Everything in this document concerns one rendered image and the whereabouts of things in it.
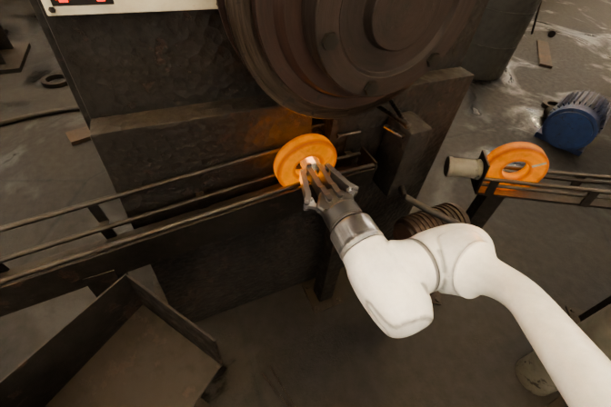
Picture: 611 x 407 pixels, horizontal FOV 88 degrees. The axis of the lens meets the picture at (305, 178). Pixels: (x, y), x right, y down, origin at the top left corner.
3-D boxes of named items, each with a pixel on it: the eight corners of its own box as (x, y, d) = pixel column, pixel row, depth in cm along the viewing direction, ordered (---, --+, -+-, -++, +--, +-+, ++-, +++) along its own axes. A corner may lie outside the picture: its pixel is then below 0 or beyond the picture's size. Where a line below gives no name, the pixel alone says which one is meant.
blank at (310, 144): (270, 142, 69) (275, 152, 67) (334, 124, 73) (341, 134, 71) (274, 188, 80) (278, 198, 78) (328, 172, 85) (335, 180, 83)
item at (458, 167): (442, 167, 97) (447, 152, 92) (474, 171, 95) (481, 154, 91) (445, 181, 92) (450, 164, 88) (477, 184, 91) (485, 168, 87)
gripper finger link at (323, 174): (338, 196, 64) (345, 195, 65) (315, 161, 71) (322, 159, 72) (335, 209, 67) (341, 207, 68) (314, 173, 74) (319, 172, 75)
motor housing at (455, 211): (361, 293, 133) (396, 210, 96) (403, 276, 140) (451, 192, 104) (378, 323, 124) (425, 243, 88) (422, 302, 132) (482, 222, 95)
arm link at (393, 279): (333, 272, 60) (388, 253, 65) (376, 357, 51) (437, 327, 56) (347, 240, 53) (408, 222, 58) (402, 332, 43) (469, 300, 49)
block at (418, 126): (367, 176, 102) (386, 111, 86) (387, 171, 105) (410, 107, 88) (385, 199, 95) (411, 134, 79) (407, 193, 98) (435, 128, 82)
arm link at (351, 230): (377, 254, 63) (362, 231, 67) (391, 228, 57) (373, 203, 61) (337, 269, 60) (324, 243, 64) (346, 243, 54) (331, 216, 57)
